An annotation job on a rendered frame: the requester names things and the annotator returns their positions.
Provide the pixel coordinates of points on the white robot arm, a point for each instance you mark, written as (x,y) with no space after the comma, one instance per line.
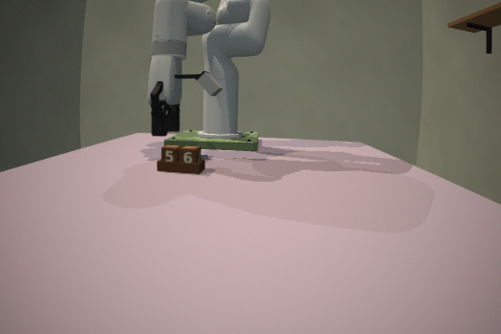
(174,18)

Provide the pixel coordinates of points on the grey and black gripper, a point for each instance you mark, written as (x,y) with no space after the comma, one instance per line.
(161,84)

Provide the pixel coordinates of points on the brown wooden number cube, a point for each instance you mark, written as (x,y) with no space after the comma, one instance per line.
(170,153)
(189,154)

